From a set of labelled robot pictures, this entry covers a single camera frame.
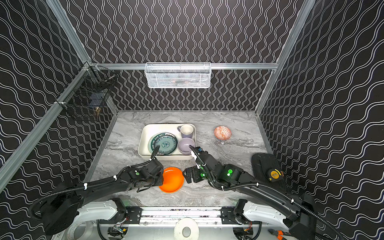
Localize orange round plate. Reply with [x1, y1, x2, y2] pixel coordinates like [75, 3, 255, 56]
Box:
[159, 167, 185, 194]

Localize lilac ceramic bowl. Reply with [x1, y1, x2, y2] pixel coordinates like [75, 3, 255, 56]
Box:
[178, 138, 196, 155]

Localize blue patterned plate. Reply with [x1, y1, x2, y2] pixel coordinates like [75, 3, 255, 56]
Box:
[148, 133, 178, 156]

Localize blue patterned bowl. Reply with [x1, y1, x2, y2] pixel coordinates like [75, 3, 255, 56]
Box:
[214, 126, 232, 141]

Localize lilac mug white inside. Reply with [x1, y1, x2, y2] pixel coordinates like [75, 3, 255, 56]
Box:
[177, 124, 195, 139]

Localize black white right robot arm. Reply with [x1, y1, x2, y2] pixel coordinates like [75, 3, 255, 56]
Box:
[186, 145, 344, 240]

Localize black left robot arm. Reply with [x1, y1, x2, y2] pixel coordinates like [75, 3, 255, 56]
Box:
[28, 147, 164, 236]

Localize white plastic bin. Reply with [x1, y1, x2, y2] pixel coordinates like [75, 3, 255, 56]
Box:
[138, 123, 192, 161]

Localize white tape roll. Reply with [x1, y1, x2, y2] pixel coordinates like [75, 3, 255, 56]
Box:
[174, 218, 200, 240]

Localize yellow tape measure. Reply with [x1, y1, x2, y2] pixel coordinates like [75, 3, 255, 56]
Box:
[267, 169, 284, 182]

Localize clear tape roll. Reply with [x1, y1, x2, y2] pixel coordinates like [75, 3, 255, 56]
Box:
[65, 223, 88, 240]

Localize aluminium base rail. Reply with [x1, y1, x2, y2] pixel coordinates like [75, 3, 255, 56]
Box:
[89, 205, 301, 226]

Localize orange handled pliers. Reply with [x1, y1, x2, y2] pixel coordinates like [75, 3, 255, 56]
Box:
[268, 229, 290, 240]

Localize clear wall basket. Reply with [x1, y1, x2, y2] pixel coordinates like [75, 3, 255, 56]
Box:
[145, 62, 212, 89]

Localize black wire basket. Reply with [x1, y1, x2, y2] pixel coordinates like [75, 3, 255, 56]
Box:
[59, 66, 118, 122]

